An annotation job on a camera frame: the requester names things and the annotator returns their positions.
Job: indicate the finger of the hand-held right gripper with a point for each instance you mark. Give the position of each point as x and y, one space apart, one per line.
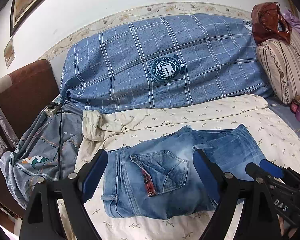
256 170
272 167

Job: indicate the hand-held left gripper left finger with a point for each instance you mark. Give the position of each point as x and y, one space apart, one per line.
95 177

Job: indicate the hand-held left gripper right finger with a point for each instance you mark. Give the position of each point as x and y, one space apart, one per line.
205 172

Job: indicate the blue denim pants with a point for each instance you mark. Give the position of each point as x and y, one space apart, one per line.
125 195

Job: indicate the cream leaf-print blanket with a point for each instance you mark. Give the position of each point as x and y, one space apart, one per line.
165 125

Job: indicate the small dark red bottle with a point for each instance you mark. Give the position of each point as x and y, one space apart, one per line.
295 106

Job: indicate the grey patterned quilt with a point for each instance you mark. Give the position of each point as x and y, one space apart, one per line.
40 140

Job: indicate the white power strip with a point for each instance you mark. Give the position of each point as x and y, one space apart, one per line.
51 110

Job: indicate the striped floral pillow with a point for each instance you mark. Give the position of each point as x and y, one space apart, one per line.
277 65

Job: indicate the blue plaid bedding roll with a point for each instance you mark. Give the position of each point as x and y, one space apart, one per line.
140 80

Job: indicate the brown headboard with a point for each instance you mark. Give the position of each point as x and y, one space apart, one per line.
27 92

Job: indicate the grey hanging cloth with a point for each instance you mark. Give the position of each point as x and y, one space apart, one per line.
0 120

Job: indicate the red-brown plastic bag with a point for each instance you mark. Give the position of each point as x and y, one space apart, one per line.
265 27

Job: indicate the purple cloth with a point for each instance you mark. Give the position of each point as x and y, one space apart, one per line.
298 26

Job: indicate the large framed picture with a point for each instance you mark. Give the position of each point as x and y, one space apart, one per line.
25 5

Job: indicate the small wall picture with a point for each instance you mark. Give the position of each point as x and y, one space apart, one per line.
8 52

